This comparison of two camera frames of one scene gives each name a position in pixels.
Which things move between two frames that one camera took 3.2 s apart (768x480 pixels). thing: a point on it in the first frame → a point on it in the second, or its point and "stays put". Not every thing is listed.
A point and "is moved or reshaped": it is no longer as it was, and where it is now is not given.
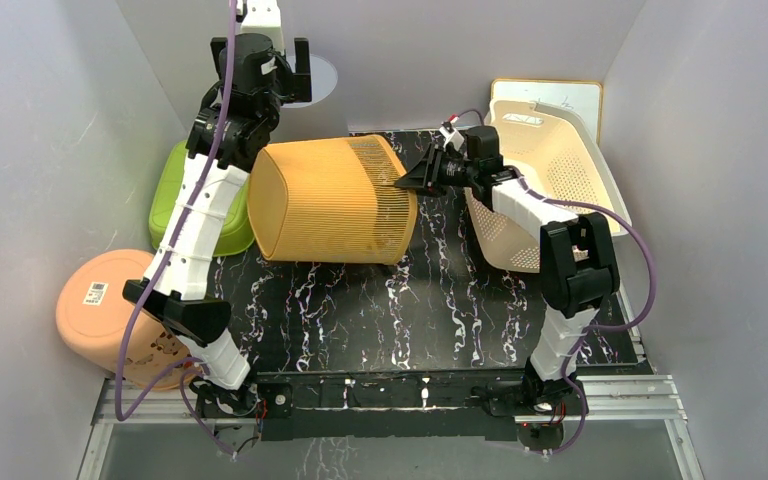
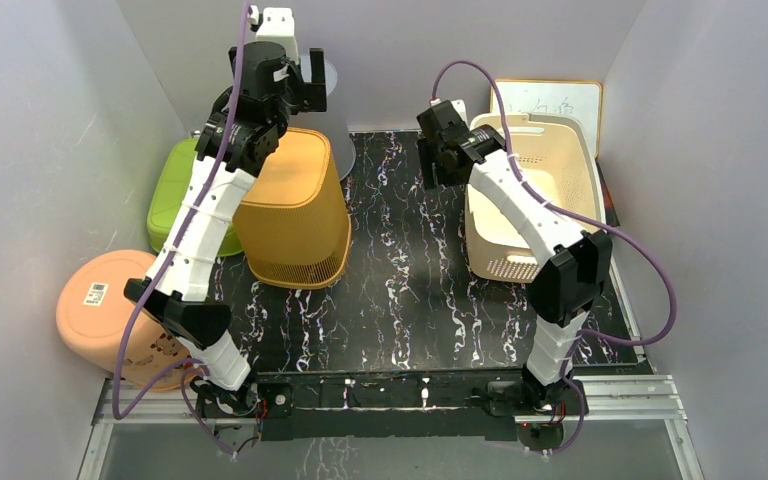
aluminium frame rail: [634, 399] stays put
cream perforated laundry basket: [557, 153] is moved or reshaped
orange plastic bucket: [93, 317] stays put
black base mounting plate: [389, 406] stays put
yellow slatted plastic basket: [332, 200] is moved or reshaped
